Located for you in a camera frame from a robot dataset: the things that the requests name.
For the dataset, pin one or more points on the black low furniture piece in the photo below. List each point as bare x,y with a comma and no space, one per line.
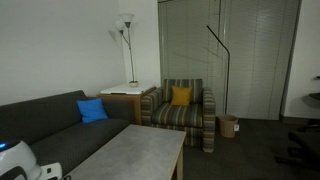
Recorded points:
306,143

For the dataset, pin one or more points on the black arc floor lamp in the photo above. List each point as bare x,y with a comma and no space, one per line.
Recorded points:
228,73

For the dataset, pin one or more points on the black office chair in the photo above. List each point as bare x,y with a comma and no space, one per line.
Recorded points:
315,96

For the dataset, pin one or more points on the dark grey patterned sofa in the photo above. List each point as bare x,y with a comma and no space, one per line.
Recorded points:
66,133

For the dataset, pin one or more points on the grey window blinds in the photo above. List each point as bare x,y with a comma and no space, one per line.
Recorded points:
260,60

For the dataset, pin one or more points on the wicker waste basket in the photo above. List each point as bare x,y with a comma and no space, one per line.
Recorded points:
228,126

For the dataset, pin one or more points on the white shade floor lamp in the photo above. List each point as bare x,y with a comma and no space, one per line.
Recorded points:
127,18

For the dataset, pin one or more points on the wooden side table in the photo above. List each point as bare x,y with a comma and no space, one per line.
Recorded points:
128,106

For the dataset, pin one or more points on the yellow throw pillow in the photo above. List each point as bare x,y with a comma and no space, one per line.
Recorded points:
181,96

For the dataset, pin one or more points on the blue throw pillow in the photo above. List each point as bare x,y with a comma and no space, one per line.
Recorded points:
91,111

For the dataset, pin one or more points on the striped armchair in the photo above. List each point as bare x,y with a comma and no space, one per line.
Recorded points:
178,116

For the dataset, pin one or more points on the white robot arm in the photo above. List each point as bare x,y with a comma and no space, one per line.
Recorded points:
20,160

